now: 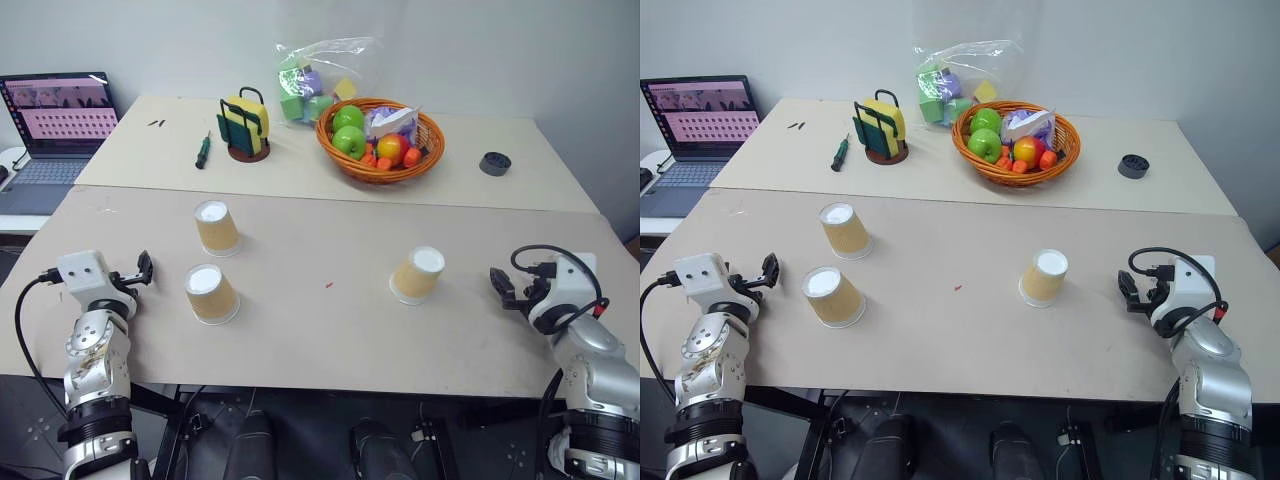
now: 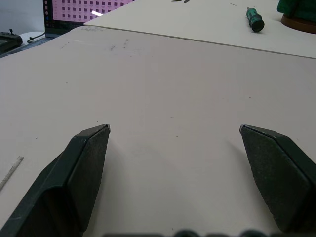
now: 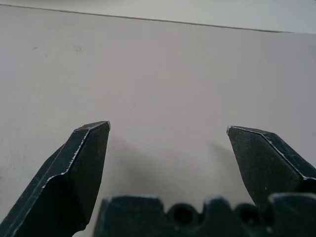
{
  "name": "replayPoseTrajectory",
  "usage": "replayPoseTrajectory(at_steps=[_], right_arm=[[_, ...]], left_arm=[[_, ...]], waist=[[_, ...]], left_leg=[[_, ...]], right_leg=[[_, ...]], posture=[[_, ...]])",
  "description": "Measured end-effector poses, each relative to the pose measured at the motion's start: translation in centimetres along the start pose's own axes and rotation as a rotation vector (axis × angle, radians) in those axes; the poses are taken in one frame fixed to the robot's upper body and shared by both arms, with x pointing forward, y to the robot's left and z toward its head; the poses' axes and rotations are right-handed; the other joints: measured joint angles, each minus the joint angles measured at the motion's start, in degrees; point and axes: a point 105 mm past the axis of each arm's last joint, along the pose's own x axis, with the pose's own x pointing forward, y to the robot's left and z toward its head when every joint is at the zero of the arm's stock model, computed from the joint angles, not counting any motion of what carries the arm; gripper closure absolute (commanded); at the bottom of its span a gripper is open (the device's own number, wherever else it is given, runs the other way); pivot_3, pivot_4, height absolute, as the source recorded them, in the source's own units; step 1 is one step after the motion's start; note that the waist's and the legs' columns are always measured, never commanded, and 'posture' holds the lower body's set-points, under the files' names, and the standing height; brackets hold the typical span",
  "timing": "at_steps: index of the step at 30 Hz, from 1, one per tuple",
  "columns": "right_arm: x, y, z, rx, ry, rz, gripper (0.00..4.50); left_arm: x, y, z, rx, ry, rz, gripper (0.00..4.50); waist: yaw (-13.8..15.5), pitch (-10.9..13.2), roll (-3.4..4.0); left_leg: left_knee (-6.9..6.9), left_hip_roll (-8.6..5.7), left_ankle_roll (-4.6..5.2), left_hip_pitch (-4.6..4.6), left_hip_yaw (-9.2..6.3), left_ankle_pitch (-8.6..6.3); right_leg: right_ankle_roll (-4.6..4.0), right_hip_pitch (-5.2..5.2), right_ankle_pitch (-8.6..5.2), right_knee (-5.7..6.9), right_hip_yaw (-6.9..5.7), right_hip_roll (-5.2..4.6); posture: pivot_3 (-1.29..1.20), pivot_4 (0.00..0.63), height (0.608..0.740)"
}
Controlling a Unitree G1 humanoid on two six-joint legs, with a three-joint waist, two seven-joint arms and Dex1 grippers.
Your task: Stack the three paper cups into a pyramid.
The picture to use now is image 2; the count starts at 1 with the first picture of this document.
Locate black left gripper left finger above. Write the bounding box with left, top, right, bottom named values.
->
left=0, top=123, right=111, bottom=237

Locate grey tape strip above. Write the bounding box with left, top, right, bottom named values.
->
left=0, top=156, right=25, bottom=191

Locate green fabric object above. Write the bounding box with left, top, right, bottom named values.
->
left=276, top=0, right=316, bottom=19

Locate black handheld controller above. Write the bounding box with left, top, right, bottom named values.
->
left=0, top=29, right=23, bottom=53

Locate round brown wooden base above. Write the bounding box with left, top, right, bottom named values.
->
left=280, top=13, right=316, bottom=35

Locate monitor with pink screen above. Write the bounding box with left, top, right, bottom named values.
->
left=42, top=0, right=136, bottom=38

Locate green and black screwdriver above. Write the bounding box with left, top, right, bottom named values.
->
left=245, top=7, right=265, bottom=33

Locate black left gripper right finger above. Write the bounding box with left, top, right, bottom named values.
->
left=239, top=124, right=316, bottom=233

